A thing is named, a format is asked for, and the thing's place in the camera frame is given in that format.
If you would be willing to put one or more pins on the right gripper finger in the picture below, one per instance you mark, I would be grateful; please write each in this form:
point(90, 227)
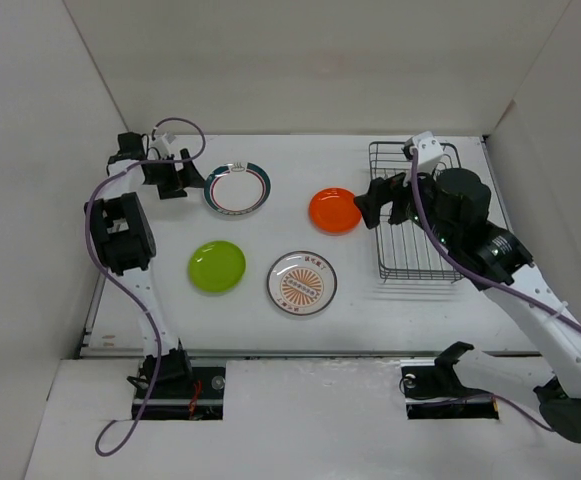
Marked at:
point(401, 212)
point(378, 194)

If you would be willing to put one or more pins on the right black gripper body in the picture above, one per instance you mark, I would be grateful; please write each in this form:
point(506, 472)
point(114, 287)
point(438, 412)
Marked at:
point(426, 195)

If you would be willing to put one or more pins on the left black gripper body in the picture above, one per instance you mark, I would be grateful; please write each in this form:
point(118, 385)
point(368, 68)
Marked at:
point(162, 172)

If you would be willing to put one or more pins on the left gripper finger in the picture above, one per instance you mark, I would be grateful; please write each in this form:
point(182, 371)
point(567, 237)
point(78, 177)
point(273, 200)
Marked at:
point(189, 176)
point(171, 190)

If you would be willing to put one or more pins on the teal rimmed white plate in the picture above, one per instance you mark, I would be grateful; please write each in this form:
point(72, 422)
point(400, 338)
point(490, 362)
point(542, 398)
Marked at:
point(236, 189)

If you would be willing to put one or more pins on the orange plate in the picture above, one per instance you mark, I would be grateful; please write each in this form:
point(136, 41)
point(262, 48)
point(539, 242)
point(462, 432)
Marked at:
point(332, 211)

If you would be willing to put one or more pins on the green plate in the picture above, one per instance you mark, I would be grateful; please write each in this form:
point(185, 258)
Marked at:
point(216, 267)

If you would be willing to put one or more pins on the sunburst patterned white plate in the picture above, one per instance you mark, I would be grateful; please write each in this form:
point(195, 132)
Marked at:
point(301, 283)

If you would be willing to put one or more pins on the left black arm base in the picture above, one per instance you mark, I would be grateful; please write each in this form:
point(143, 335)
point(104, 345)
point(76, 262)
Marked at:
point(201, 399)

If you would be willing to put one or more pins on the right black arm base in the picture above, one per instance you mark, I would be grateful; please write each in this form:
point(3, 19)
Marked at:
point(434, 395)

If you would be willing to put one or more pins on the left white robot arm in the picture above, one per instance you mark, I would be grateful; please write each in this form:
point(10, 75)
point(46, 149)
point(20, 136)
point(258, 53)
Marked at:
point(122, 241)

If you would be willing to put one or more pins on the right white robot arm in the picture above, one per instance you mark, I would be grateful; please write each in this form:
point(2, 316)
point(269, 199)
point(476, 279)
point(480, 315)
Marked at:
point(452, 208)

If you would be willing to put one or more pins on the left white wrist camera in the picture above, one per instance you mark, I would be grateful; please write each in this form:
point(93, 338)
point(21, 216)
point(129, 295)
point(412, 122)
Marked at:
point(162, 145)

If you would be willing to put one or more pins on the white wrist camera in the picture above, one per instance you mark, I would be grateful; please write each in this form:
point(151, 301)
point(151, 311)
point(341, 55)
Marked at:
point(162, 145)
point(426, 150)

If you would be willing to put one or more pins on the wire dish rack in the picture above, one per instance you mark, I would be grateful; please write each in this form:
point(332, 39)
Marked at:
point(404, 253)

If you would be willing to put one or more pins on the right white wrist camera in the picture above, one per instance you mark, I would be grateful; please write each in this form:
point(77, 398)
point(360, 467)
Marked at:
point(426, 150)

